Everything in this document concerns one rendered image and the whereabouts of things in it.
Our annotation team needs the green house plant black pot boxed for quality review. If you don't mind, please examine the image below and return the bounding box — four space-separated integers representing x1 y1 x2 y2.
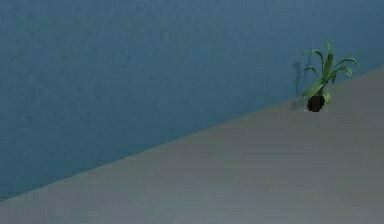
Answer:
301 41 361 113

